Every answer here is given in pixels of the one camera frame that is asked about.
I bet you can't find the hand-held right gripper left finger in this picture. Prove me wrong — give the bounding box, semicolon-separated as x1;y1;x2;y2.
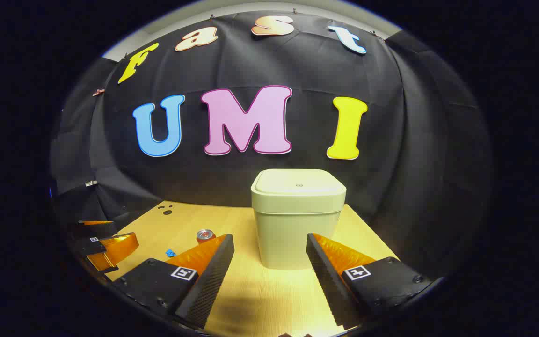
112;233;235;330

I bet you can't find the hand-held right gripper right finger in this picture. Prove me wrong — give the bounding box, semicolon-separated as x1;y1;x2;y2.
306;232;435;330

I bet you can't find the pale green garbage bin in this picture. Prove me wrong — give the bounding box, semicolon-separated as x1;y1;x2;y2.
251;169;347;270

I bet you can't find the wooden desktop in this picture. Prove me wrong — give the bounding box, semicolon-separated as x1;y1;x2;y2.
104;201;400;337

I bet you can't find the black backdrop cloth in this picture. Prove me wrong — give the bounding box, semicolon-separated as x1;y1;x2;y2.
50;10;492;281

